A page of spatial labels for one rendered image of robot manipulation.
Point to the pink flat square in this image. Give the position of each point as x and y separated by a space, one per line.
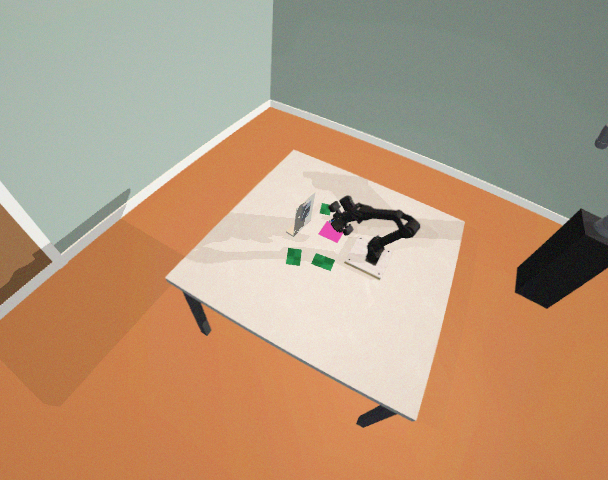
328 232

